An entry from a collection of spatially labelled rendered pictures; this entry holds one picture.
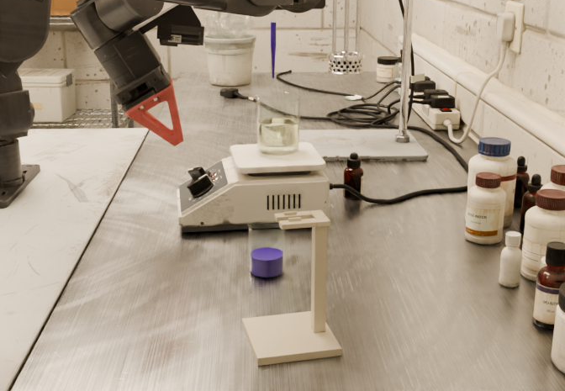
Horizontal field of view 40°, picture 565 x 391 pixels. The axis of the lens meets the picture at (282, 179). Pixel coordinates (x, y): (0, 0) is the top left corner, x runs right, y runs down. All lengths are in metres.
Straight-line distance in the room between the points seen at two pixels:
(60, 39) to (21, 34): 2.86
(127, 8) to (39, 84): 2.36
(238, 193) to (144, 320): 0.27
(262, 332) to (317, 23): 2.76
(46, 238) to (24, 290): 0.16
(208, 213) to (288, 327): 0.29
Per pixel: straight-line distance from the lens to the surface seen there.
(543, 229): 0.90
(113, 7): 0.93
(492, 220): 1.01
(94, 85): 3.54
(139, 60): 0.97
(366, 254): 0.96
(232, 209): 1.02
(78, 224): 1.09
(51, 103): 3.26
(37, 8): 0.68
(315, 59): 3.47
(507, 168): 1.06
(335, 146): 1.42
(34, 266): 0.97
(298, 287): 0.87
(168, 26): 0.98
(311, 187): 1.02
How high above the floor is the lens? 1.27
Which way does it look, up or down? 17 degrees down
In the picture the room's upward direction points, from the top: straight up
